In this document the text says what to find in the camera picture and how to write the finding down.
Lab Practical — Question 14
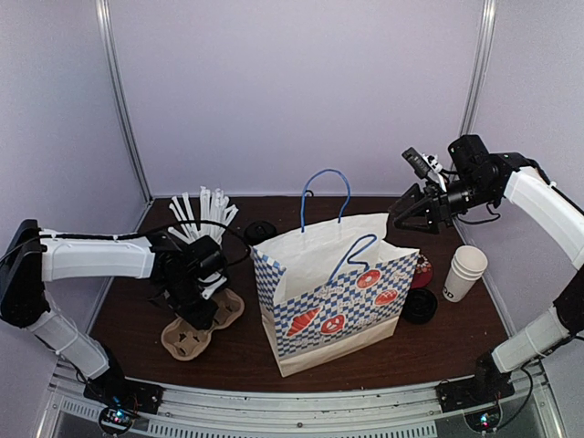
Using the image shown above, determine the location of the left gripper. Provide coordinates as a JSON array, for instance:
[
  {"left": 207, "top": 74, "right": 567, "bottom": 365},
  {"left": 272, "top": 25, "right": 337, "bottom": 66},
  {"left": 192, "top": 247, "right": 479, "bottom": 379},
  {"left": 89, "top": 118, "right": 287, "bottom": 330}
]
[{"left": 162, "top": 275, "right": 218, "bottom": 329}]

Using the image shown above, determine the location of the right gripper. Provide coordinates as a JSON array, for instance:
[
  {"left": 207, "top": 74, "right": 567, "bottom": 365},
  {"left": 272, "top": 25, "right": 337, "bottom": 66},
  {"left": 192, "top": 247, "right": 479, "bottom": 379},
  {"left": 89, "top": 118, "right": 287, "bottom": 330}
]
[{"left": 390, "top": 174, "right": 498, "bottom": 235}]

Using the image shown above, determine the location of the cardboard cup carrier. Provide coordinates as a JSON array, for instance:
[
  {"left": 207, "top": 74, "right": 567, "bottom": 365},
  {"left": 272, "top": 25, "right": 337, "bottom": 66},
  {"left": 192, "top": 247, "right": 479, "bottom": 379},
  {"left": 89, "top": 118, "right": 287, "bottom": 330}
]
[{"left": 161, "top": 288, "right": 245, "bottom": 361}]

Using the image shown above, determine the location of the blue checkered paper bag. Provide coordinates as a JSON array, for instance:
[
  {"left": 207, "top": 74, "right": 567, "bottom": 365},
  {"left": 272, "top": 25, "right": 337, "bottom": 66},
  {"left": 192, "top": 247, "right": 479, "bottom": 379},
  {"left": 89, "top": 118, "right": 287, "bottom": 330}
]
[{"left": 245, "top": 169, "right": 421, "bottom": 379}]

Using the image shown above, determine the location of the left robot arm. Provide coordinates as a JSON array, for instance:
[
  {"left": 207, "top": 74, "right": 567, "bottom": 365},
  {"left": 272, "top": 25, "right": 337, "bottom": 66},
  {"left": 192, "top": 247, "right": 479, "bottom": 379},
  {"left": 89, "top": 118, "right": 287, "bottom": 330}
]
[{"left": 1, "top": 220, "right": 228, "bottom": 405}]

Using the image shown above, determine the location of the red floral plate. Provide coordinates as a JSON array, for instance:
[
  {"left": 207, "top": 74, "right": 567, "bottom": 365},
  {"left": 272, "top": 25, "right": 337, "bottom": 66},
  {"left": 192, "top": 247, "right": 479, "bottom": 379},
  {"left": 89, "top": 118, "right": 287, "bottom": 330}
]
[{"left": 411, "top": 254, "right": 433, "bottom": 289}]

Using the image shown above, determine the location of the stack of paper cups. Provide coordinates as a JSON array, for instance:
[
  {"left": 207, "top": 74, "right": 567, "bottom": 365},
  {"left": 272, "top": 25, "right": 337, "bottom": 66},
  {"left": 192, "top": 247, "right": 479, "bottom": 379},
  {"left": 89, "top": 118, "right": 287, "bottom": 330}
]
[{"left": 443, "top": 245, "right": 488, "bottom": 302}]

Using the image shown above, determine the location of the paper cup holding straws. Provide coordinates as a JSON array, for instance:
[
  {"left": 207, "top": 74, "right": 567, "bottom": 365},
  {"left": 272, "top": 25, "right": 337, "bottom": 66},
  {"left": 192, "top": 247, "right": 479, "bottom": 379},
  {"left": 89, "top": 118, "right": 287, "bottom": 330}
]
[{"left": 167, "top": 186, "right": 239, "bottom": 245}]

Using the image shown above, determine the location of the stack of black lids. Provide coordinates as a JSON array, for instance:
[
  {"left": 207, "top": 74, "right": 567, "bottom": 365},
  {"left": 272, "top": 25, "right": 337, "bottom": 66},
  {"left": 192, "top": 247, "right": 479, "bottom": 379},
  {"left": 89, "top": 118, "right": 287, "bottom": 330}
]
[{"left": 401, "top": 288, "right": 438, "bottom": 325}]

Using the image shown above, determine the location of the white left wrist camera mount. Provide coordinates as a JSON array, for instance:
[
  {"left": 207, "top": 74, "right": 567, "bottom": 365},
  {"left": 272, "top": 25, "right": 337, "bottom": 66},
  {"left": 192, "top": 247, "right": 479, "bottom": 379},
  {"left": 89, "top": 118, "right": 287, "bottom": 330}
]
[{"left": 199, "top": 273, "right": 228, "bottom": 299}]

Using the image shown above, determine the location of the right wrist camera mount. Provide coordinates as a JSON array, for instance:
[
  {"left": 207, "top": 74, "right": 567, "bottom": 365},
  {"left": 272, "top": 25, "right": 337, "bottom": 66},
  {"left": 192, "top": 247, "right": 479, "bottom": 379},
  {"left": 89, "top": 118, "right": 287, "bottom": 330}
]
[{"left": 401, "top": 147, "right": 446, "bottom": 192}]

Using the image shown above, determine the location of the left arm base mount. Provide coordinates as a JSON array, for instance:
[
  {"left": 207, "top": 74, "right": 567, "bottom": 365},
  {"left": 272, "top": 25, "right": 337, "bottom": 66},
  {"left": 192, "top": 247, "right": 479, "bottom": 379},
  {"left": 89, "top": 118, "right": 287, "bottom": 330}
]
[{"left": 83, "top": 379, "right": 164, "bottom": 414}]

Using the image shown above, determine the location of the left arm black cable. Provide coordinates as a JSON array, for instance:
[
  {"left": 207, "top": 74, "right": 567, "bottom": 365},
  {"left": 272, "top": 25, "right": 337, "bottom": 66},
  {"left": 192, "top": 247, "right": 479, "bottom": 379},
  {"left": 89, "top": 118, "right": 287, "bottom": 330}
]
[{"left": 0, "top": 219, "right": 255, "bottom": 275}]

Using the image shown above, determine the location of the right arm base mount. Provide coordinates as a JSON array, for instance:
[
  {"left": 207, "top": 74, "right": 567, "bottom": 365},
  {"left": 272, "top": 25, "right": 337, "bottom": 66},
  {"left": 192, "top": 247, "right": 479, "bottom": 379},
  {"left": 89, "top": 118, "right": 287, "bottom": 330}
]
[{"left": 435, "top": 376, "right": 515, "bottom": 413}]

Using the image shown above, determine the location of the aluminium front rail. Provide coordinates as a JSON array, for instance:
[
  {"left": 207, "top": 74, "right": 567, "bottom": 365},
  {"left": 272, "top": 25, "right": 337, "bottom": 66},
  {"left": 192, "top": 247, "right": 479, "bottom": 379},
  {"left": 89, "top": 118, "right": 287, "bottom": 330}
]
[{"left": 36, "top": 360, "right": 567, "bottom": 438}]

